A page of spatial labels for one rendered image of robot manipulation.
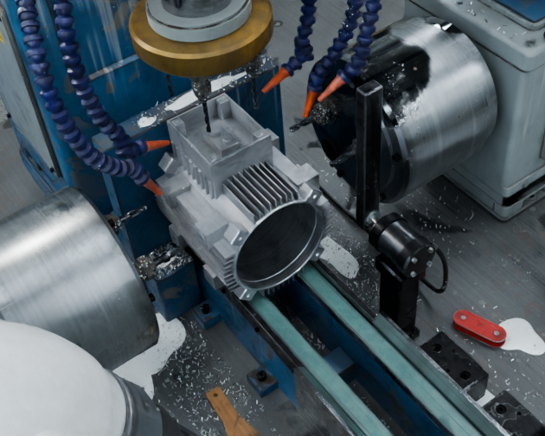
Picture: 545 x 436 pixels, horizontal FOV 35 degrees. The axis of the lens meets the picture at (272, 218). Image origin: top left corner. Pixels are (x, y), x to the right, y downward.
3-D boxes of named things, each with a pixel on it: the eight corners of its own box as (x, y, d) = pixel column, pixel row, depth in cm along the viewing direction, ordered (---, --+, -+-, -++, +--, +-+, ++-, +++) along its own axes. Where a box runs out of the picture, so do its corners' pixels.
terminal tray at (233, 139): (171, 158, 128) (163, 121, 123) (231, 128, 132) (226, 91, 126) (214, 204, 121) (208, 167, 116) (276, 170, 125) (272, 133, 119)
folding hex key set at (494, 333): (448, 327, 137) (449, 320, 136) (458, 313, 139) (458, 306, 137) (500, 351, 133) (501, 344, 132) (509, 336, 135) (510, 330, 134)
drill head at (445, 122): (268, 171, 147) (256, 52, 129) (446, 75, 162) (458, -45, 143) (361, 259, 133) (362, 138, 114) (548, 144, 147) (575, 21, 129)
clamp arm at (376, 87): (352, 221, 127) (352, 85, 109) (368, 212, 128) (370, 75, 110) (368, 235, 125) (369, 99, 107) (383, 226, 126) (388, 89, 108)
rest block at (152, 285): (150, 301, 145) (137, 254, 136) (185, 280, 147) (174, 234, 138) (168, 323, 141) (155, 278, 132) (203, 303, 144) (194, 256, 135)
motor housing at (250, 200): (163, 240, 138) (143, 152, 124) (261, 186, 144) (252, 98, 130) (232, 320, 126) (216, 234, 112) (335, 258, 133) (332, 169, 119)
